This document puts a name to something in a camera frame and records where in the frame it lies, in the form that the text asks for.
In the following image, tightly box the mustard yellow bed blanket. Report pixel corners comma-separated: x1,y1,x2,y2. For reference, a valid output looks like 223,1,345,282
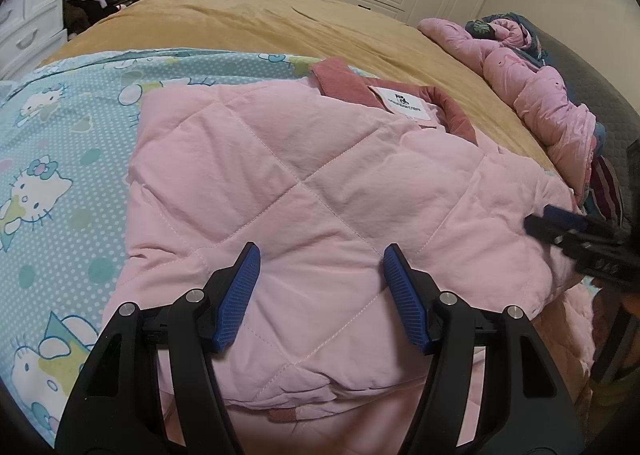
51,0,552,169

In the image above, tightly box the grey padded headboard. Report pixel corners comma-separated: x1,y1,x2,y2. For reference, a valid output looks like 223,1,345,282
534,26,639,206

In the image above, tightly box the dark blue floral pillow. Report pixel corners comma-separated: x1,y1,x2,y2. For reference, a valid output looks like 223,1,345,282
464,12,547,68

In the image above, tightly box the blue Hello Kitty sheet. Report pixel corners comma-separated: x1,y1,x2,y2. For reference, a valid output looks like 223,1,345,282
1,48,310,446

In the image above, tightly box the striped dark cloth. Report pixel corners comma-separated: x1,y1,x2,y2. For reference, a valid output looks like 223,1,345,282
584,156,625,227

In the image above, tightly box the pink floral duvet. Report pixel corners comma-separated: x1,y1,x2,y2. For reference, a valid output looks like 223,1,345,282
418,18,598,202

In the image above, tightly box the white drawer chest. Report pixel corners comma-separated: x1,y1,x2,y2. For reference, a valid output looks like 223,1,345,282
0,0,67,80

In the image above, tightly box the pink quilted jacket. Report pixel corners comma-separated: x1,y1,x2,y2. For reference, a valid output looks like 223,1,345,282
105,78,593,454

